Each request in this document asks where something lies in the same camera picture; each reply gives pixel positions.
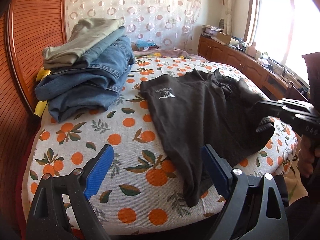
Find sheer circle pattern curtain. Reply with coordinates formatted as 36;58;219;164
66;0;201;51

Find wooden sideboard cabinet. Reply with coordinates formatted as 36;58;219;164
197;35;307;101

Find stack of papers books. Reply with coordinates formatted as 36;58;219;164
202;24;222;37

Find dark blue folded jeans bottom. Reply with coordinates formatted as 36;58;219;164
48;65;132;122

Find yellow Pikachu plush toy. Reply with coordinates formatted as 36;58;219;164
34;68;50;117

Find light blue folded jeans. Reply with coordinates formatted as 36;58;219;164
72;26;125;68

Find blue folded jeans middle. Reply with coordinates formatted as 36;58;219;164
45;35;135;100

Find blue item box on bed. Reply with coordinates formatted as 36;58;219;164
136;40;159;50

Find khaki folded pants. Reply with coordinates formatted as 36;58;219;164
42;17;124;70

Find cardboard box on cabinet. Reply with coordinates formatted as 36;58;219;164
216;32;232;44

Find person's right hand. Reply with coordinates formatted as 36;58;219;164
297;135;319;178

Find wooden slatted wardrobe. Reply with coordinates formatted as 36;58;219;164
1;0;67;230

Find window with wooden frame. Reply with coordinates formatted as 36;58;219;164
252;0;319;85

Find black pants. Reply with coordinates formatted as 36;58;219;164
140;70;275;207

